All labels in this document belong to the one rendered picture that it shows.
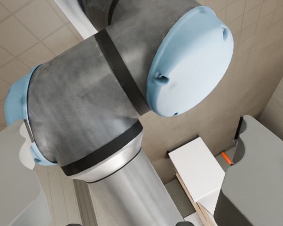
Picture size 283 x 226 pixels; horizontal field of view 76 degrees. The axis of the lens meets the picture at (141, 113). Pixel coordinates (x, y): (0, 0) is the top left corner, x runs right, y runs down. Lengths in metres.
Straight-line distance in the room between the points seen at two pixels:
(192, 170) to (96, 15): 3.74
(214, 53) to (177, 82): 0.05
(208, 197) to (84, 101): 3.78
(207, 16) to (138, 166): 0.18
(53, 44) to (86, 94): 1.26
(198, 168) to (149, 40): 3.79
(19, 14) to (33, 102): 1.16
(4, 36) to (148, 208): 1.32
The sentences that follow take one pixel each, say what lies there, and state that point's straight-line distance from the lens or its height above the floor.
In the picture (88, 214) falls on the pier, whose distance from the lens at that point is 2.79.
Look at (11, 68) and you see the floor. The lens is 1.56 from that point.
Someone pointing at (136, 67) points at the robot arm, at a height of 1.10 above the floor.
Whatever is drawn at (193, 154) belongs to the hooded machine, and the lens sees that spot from 3.99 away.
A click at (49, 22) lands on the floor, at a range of 1.37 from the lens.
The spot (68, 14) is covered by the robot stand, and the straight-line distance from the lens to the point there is 0.48.
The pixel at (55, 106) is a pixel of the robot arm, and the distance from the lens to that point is 0.20.
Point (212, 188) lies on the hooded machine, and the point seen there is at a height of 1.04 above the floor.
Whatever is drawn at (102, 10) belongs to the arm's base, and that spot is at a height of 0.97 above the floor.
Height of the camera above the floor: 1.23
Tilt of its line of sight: 32 degrees down
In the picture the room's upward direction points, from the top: 152 degrees clockwise
